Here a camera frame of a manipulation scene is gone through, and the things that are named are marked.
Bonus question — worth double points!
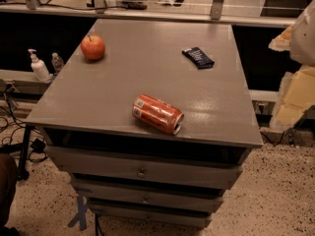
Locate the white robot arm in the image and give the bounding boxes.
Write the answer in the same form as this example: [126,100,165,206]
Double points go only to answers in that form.
[269,0,315,131]

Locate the red apple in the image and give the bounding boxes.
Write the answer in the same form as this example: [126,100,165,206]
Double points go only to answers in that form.
[80,34,105,61]

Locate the red coke can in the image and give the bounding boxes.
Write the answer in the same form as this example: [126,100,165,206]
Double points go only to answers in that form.
[132,94,184,135]

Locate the metal railing frame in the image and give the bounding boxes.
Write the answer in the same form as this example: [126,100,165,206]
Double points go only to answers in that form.
[0,0,314,28]

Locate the grey drawer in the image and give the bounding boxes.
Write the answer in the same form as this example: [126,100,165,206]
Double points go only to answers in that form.
[71,179,222,212]
[88,202,212,228]
[45,146,242,190]

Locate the bottom grey drawer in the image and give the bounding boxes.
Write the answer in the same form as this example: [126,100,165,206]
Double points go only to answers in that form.
[88,202,212,228]

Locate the grey drawer cabinet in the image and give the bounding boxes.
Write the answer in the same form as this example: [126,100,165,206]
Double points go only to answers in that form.
[27,19,262,228]

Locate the white pump sanitizer bottle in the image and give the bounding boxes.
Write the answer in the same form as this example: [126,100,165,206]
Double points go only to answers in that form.
[29,49,50,82]

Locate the middle grey drawer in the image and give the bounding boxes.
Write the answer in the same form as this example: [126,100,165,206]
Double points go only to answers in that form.
[71,179,222,212]

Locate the brown object at edge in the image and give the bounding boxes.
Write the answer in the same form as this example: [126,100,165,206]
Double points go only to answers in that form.
[0,154,18,230]

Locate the black floor cables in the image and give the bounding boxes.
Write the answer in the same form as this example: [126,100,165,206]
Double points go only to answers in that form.
[0,82,50,164]

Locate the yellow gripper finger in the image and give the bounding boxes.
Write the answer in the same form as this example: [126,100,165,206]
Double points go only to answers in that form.
[269,26,292,52]
[269,65,315,131]

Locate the dark blue rxbar wrapper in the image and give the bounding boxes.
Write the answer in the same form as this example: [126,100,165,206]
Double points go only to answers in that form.
[182,47,215,69]

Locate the top grey drawer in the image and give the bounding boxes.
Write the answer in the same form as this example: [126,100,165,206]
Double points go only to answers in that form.
[45,146,242,190]

